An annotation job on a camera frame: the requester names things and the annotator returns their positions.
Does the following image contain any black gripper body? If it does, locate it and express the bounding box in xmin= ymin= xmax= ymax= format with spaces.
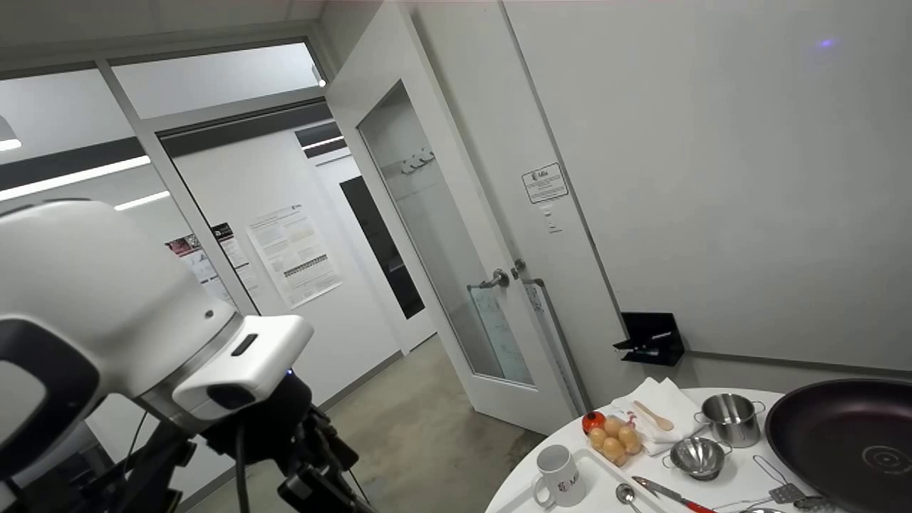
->
xmin=240 ymin=371 xmax=371 ymax=513

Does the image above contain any small steel bowl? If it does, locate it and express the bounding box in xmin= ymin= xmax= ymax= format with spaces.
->
xmin=668 ymin=432 xmax=729 ymax=485

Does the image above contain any white paper notice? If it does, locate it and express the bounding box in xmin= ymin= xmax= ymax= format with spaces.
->
xmin=245 ymin=203 xmax=344 ymax=310

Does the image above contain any white glass-panel door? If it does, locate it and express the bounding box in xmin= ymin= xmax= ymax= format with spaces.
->
xmin=326 ymin=0 xmax=584 ymax=437

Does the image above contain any poster with red header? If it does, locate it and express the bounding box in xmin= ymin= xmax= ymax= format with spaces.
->
xmin=162 ymin=231 xmax=209 ymax=260

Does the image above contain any white mug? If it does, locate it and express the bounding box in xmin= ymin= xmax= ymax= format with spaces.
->
xmin=530 ymin=441 xmax=592 ymax=513

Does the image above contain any wooden spoon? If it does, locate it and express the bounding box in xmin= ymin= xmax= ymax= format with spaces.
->
xmin=629 ymin=397 xmax=678 ymax=437

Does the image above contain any white paper napkin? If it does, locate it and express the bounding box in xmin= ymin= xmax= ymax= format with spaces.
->
xmin=624 ymin=375 xmax=706 ymax=441

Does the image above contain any small steel pot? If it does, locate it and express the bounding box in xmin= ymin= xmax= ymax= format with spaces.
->
xmin=698 ymin=390 xmax=766 ymax=450

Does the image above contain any steel spatula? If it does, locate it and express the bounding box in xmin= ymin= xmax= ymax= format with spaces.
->
xmin=753 ymin=450 xmax=813 ymax=508

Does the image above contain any black frying pan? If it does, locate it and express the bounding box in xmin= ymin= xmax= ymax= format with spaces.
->
xmin=760 ymin=375 xmax=912 ymax=513

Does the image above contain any steel door handle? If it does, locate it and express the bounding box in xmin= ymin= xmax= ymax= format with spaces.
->
xmin=468 ymin=267 xmax=517 ymax=293

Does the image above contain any steel wire-handled ladle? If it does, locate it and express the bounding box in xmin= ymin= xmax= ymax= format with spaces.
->
xmin=614 ymin=479 xmax=651 ymax=513

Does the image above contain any small white wall sign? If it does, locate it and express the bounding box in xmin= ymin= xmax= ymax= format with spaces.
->
xmin=520 ymin=160 xmax=572 ymax=209

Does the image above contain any black wall marker holder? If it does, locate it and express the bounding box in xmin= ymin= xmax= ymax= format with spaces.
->
xmin=614 ymin=310 xmax=686 ymax=371

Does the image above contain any red-handled kitchen tool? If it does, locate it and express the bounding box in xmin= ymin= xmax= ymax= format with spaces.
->
xmin=629 ymin=474 xmax=719 ymax=513

